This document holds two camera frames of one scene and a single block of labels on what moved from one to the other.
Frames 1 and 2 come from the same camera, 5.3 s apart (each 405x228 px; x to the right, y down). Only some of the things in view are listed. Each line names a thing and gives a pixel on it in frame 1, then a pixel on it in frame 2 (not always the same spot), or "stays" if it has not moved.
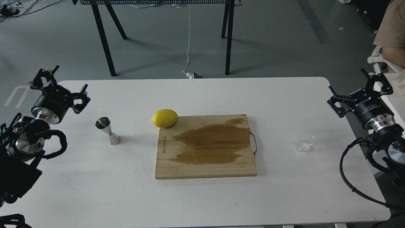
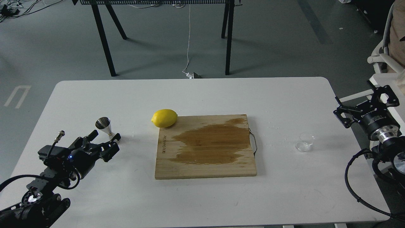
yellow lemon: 164,118 stays
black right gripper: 369,108 to 372,117
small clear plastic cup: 305,141 stays
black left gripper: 54,101 to 81,155
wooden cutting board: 205,146 stays
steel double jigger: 103,123 stays
